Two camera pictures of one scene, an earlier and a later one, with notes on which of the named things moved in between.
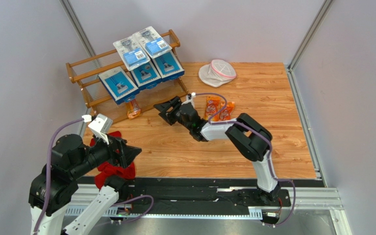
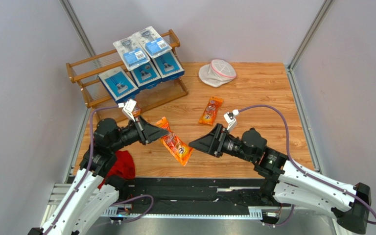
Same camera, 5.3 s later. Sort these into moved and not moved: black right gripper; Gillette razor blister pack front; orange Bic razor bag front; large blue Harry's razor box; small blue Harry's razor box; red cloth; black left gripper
Moved: black right gripper; black left gripper
Not moved: large blue Harry's razor box; small blue Harry's razor box; Gillette razor blister pack front; red cloth; orange Bic razor bag front
